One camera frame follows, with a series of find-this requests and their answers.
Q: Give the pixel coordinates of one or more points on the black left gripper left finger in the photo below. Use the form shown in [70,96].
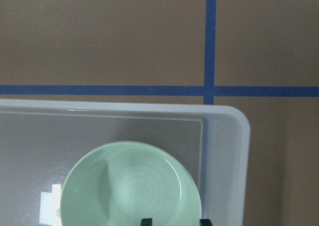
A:
[146,222]

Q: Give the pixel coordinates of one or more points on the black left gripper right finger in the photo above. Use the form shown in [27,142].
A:
[205,222]

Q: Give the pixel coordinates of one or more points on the pale green ceramic bowl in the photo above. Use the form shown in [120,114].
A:
[121,183]

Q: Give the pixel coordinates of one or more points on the translucent white plastic box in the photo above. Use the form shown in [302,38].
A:
[67,163]

